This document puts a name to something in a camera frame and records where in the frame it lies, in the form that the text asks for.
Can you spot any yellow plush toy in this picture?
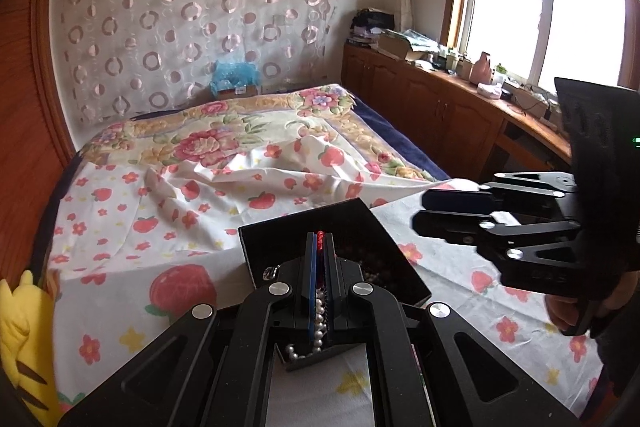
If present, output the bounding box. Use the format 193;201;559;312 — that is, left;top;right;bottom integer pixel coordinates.
0;269;62;414

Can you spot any floral blanket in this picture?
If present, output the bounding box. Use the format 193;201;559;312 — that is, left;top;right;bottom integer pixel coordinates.
77;83;451;184

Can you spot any wooden side cabinet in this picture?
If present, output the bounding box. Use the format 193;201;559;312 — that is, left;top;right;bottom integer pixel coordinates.
341;43;575;189

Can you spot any pile of dark bags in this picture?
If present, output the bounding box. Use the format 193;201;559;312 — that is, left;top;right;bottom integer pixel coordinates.
350;8;397;49

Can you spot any strawberry print bed sheet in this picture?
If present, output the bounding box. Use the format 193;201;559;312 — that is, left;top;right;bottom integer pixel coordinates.
49;132;453;273

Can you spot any strawberry print tablecloth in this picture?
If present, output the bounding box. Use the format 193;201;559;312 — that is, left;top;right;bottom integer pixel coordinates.
54;177;617;427

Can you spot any blue plastic bag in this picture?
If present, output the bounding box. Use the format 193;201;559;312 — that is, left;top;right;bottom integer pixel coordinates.
209;60;261;95

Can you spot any stack of books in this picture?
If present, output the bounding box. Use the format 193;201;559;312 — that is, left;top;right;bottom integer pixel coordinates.
377;28;442;61

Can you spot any circle pattern wall curtain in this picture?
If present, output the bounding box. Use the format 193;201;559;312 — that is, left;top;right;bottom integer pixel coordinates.
52;0;347;126

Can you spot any dark blue bed cover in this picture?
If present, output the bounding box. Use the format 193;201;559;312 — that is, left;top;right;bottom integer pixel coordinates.
356;100;452;182

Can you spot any black jewelry box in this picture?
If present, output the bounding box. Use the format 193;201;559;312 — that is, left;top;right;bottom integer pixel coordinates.
237;198;432;308

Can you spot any small cardboard box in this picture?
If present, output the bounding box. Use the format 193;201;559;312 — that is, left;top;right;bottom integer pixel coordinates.
215;84;262;101

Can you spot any red bead bracelet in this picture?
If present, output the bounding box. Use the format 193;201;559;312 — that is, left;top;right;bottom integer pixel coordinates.
316;229;329;308

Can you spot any person's right hand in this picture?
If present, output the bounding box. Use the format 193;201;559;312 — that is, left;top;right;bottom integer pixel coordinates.
544;284;623;333

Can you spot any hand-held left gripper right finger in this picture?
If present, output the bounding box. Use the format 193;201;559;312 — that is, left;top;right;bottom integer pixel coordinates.
324;232;583;427

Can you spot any wooden framed window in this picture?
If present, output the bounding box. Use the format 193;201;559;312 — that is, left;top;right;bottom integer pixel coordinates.
451;0;640;100

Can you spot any pink bottle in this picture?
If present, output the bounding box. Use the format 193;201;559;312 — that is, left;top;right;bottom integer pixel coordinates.
472;51;494;84

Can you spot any white pearl necklace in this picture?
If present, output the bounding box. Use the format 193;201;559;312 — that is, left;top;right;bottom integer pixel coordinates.
284;294;331;360

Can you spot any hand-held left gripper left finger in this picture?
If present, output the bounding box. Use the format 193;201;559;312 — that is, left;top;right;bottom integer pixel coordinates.
57;229;321;427

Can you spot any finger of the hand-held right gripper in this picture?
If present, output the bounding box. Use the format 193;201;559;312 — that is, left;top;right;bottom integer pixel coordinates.
422;171;578;220
412;210;583;293

